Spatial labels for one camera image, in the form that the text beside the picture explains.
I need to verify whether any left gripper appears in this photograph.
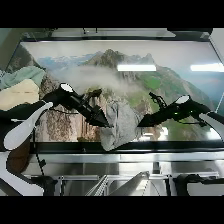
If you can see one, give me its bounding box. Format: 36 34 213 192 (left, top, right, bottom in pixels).
77 99 105 126

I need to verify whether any black cable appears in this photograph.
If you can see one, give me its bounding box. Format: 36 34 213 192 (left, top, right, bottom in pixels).
31 126 48 178

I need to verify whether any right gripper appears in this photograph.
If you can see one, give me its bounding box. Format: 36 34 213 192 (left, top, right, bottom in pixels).
145 105 175 126

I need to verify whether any cream garment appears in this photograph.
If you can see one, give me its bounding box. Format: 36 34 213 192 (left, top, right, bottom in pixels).
0 78 41 112

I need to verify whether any silver frame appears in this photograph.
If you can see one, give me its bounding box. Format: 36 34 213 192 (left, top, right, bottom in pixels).
0 151 224 197

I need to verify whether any pale green garment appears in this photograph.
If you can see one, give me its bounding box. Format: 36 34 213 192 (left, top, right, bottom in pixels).
0 65 46 92

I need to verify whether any grey T-shirt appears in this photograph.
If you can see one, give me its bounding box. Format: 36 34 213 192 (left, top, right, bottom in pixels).
99 99 146 152

